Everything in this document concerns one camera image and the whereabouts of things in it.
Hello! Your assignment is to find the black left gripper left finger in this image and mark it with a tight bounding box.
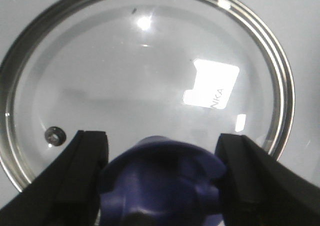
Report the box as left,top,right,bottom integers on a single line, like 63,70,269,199
0,131,109,225

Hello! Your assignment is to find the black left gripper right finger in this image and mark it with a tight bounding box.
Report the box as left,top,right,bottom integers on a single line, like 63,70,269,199
215,134,320,225

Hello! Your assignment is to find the glass lid with blue knob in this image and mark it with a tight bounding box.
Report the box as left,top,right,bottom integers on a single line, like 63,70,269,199
0,0,296,226

